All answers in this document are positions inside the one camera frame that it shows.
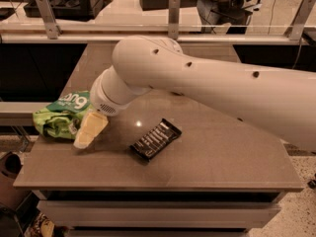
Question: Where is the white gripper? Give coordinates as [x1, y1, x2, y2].
[74, 66, 132, 149]

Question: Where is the green rice chip bag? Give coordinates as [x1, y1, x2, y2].
[33, 91, 92, 139]

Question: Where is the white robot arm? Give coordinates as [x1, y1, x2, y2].
[90, 36, 316, 151]

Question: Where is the black snack bar wrapper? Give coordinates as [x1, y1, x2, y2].
[129, 118, 182, 162]

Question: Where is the brown bin at left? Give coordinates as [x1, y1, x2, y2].
[0, 152, 30, 211]

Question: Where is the black box on floor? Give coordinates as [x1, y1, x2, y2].
[23, 0, 113, 23]

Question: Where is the person in jeans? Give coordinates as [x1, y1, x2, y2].
[197, 0, 220, 34]

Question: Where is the grey table drawer frame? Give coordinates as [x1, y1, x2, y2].
[38, 199, 280, 230]

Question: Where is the left metal rail bracket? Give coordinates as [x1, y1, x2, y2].
[35, 0, 61, 40]

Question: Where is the metal rail bracket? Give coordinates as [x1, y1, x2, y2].
[35, 0, 61, 40]
[284, 0, 316, 40]
[168, 0, 181, 40]

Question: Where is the middle metal rail bracket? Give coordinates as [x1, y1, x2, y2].
[168, 0, 181, 40]

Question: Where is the right metal rail bracket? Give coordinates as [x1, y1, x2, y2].
[284, 0, 316, 40]

